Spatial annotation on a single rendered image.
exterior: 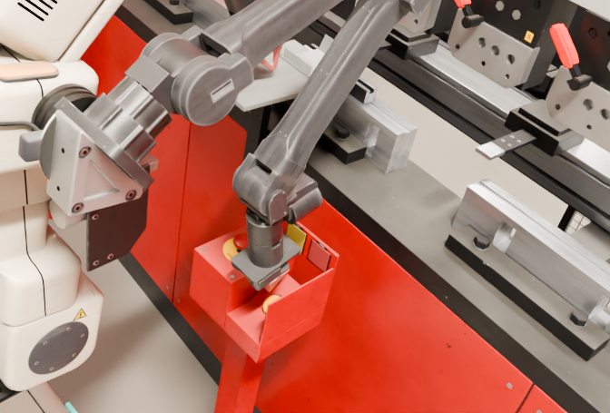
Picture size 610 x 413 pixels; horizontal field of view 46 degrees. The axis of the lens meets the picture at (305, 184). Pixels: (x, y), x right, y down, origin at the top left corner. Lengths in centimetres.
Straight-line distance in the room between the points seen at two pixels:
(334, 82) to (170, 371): 126
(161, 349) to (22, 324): 105
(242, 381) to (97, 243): 53
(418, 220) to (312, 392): 54
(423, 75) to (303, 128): 67
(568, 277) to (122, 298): 144
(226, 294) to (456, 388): 43
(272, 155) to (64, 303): 39
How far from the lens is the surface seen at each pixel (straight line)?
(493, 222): 128
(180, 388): 207
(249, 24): 88
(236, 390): 151
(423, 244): 128
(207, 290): 132
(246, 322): 129
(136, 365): 211
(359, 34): 104
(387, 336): 139
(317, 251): 128
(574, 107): 112
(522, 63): 115
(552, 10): 113
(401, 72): 170
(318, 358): 160
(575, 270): 122
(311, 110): 103
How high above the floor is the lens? 166
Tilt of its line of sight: 36 degrees down
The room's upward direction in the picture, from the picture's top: 13 degrees clockwise
